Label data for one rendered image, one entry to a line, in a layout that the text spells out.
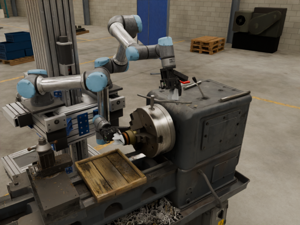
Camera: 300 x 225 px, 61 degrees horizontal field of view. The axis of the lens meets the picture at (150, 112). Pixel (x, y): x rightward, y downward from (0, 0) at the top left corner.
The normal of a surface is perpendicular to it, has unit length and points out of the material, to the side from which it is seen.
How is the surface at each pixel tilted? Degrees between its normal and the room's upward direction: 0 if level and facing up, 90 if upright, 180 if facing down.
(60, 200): 0
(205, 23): 90
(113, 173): 0
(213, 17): 90
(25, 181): 0
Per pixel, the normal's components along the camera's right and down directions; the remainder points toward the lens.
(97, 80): 0.14, 0.41
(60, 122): 0.68, 0.32
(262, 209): 0.01, -0.91
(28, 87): -0.13, 0.43
